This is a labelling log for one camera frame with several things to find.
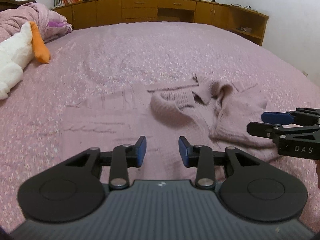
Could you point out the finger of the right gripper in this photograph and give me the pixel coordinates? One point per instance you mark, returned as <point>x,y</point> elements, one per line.
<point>301,117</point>
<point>279,133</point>

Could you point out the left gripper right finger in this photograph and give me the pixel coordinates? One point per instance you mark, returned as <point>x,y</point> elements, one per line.
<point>246,185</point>

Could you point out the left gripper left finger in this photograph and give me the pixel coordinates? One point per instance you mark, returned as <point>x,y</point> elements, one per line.
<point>78,186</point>

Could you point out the pink knitted cardigan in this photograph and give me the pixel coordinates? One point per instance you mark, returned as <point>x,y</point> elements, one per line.
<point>207,112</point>

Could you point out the pink floral bedspread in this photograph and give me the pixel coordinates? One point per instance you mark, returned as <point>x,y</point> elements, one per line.
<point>100,60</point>

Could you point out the white plush goose toy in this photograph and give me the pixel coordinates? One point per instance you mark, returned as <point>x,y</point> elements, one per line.
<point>17,52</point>

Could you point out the pink rolled quilt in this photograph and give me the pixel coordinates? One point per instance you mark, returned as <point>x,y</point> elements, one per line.
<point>51,24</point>

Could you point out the long wooden cabinet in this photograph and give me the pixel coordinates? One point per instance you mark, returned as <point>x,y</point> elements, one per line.
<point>249,24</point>

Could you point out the dark wooden headboard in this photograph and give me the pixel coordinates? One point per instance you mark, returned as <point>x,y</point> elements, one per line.
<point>13,4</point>

